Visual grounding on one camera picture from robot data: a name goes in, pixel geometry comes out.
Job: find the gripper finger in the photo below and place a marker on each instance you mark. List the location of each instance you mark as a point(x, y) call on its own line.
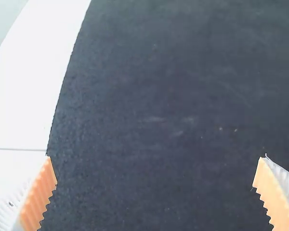
point(277, 199)
point(31, 202)

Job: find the black mat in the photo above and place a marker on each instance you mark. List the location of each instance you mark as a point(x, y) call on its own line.
point(159, 96)

